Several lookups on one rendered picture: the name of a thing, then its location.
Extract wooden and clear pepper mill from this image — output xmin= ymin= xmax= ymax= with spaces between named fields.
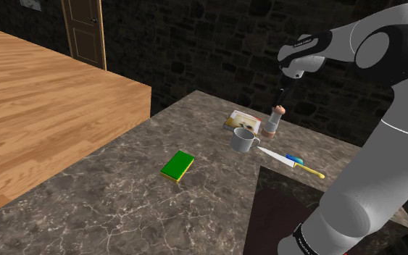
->
xmin=260 ymin=104 xmax=286 ymax=139

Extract picture book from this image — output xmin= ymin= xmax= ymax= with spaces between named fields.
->
xmin=222 ymin=109 xmax=263 ymax=137

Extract grey mug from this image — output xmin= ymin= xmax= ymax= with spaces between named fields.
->
xmin=229 ymin=127 xmax=262 ymax=154

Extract blue and green small tool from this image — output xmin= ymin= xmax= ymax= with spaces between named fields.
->
xmin=285 ymin=153 xmax=306 ymax=166

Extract green and yellow sponge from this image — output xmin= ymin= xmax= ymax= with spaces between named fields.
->
xmin=159 ymin=150 xmax=196 ymax=184

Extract brown wooden door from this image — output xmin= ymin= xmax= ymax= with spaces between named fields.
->
xmin=60 ymin=0 xmax=108 ymax=71

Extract wooden counter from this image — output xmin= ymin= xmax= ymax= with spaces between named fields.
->
xmin=0 ymin=25 xmax=153 ymax=222

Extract white knife with yellow handle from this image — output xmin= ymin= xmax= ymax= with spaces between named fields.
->
xmin=257 ymin=146 xmax=326 ymax=180

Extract wall picture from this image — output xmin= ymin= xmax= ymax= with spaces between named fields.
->
xmin=19 ymin=0 xmax=43 ymax=12

